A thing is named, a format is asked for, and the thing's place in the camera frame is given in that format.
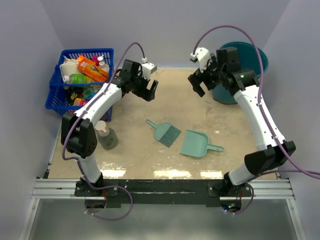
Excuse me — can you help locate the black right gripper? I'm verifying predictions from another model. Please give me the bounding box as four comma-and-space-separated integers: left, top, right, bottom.
188, 54, 226, 97

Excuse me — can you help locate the green hand brush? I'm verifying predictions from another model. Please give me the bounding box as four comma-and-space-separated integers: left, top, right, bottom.
146, 119, 182, 148

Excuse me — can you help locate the green plastic dustpan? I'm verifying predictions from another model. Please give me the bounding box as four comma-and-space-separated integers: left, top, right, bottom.
179, 129, 224, 158

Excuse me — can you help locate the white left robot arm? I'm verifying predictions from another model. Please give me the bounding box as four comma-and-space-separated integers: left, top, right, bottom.
61, 59, 158, 196

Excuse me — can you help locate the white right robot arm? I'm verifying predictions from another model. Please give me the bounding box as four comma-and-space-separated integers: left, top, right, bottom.
188, 47, 296, 197

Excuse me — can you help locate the white pump lotion bottle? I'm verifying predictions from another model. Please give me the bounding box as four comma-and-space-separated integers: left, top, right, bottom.
97, 55, 110, 73

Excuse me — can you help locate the teal plastic trash bin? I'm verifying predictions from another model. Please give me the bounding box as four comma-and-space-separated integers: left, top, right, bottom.
212, 41, 269, 105

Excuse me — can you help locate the clear soap pump bottle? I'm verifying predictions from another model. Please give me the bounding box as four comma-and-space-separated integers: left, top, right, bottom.
95, 120, 119, 150

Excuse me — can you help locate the orange carton box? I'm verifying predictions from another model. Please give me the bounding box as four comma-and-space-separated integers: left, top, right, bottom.
76, 55, 109, 82

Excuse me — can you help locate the green drink bottle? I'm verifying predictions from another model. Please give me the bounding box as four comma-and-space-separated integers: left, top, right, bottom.
62, 73, 88, 85

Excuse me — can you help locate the blue plastic basket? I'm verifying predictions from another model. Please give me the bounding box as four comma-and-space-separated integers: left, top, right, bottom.
45, 48, 114, 116

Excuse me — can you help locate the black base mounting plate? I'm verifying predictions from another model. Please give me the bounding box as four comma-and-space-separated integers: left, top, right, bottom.
74, 179, 252, 208

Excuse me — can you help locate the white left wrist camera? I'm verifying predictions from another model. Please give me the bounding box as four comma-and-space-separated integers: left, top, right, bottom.
141, 57, 158, 80

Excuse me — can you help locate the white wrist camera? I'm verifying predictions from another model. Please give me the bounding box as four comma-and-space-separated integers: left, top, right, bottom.
190, 47, 211, 72
141, 57, 158, 80

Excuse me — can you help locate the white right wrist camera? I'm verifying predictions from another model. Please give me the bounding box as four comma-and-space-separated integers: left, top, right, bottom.
190, 47, 211, 72

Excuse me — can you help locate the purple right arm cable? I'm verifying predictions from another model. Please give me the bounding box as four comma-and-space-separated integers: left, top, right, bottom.
193, 24, 320, 216

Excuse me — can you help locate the aluminium rail frame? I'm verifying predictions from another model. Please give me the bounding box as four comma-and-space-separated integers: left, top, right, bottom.
19, 178, 307, 240

